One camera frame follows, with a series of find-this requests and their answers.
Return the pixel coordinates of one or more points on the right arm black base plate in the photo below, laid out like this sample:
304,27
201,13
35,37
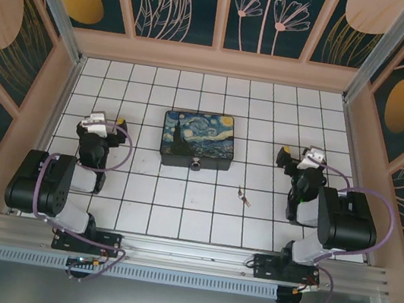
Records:
264,267

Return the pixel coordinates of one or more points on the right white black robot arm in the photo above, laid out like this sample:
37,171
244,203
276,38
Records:
352,221

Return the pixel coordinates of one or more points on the aluminium frame post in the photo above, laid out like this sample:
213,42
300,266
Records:
380,53
56,1

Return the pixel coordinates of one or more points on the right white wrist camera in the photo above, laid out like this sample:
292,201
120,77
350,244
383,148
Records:
312,159

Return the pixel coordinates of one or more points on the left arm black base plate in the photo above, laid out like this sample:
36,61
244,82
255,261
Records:
110,242

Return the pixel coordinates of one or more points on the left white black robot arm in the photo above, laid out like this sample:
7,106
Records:
53,189

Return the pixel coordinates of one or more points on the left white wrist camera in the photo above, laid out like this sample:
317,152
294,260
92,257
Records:
94,125

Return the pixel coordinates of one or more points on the aluminium mounting rail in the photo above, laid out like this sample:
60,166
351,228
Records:
186,251

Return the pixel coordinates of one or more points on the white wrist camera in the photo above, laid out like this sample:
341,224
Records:
312,159
94,125

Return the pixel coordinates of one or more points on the black box with starry painting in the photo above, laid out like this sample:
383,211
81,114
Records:
198,135

